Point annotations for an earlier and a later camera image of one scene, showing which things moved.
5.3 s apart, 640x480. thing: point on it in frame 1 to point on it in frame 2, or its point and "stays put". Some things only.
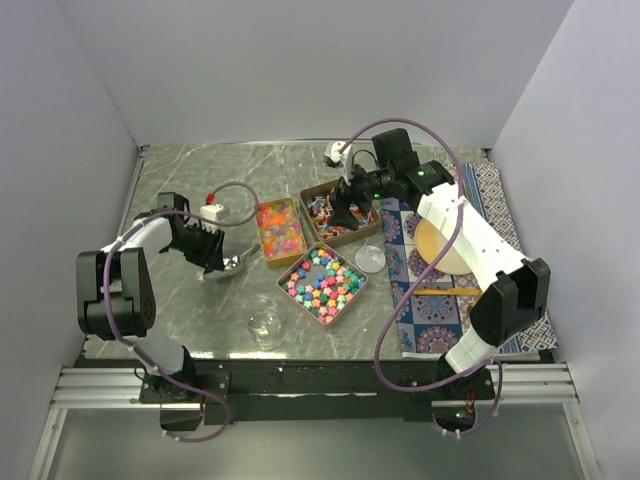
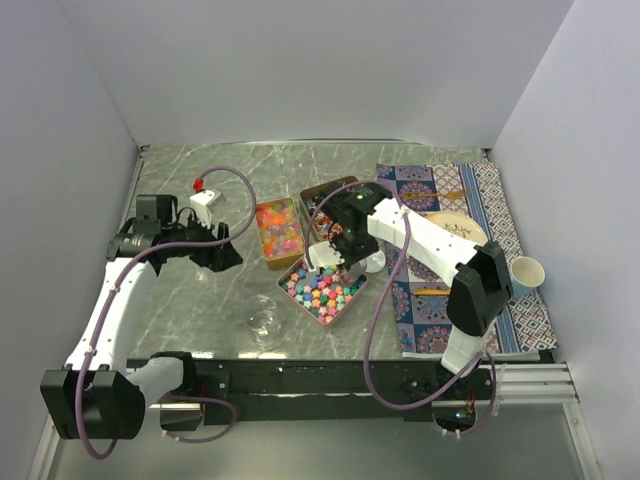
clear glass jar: [262, 321] stays put
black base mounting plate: [316, 391] stays put
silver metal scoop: [229, 263] to [356, 274]
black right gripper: [340, 203] to [371, 248]
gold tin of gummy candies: [281, 231] stays put
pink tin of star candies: [323, 282] stays put
